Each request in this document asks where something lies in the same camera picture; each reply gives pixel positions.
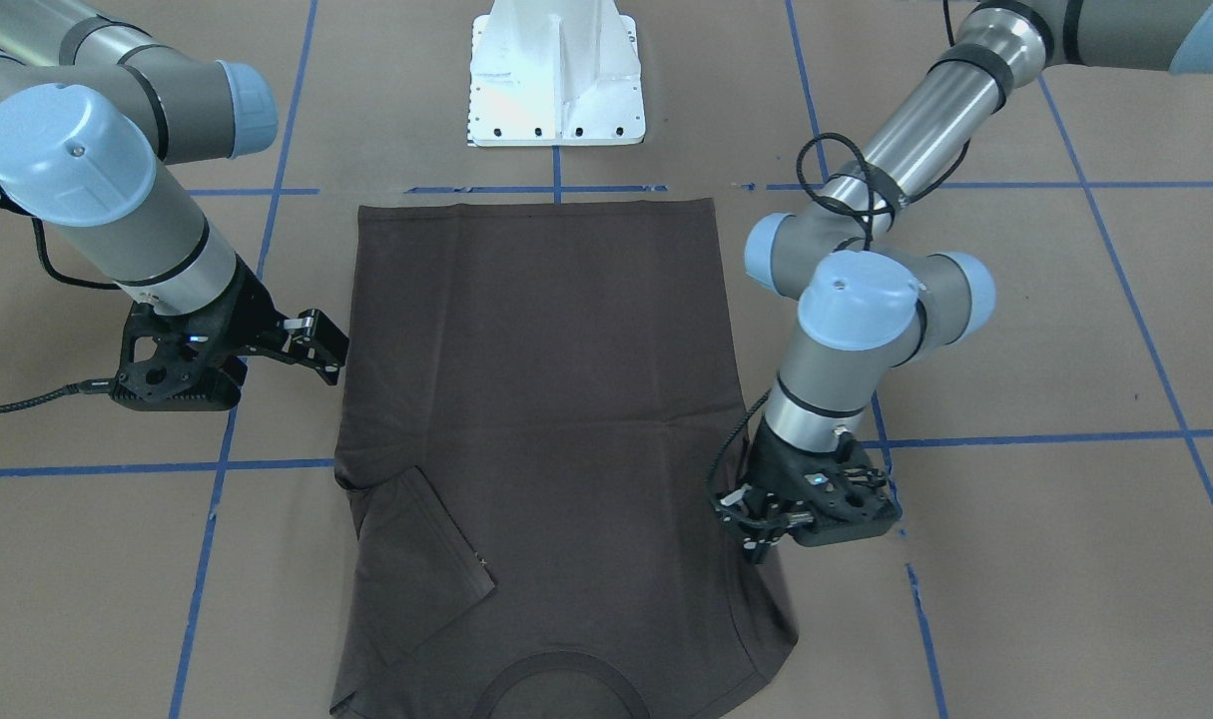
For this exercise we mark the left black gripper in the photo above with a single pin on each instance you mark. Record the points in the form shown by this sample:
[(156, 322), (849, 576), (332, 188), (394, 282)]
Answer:
[(772, 462)]

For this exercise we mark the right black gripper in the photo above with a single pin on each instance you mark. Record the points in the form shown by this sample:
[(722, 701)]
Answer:
[(244, 312)]

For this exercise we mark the dark brown t-shirt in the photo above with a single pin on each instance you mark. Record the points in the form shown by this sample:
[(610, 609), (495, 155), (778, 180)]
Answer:
[(534, 396)]

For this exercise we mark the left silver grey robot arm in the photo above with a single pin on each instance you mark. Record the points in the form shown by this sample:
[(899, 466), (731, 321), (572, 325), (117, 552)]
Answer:
[(1072, 438)]

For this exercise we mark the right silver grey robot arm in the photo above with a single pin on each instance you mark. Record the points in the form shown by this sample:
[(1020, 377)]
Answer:
[(94, 113)]

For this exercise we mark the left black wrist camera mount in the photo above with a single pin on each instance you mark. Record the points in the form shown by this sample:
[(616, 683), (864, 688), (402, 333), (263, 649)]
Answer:
[(846, 503)]

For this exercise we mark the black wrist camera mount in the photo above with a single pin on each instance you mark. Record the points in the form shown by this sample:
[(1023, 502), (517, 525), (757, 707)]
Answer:
[(175, 364), (846, 503)]

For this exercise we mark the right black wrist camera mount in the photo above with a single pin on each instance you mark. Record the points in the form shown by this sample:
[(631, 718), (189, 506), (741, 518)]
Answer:
[(175, 364)]

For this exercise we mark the white metal camera stand base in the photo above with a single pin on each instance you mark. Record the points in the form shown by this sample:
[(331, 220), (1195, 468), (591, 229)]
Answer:
[(555, 73)]

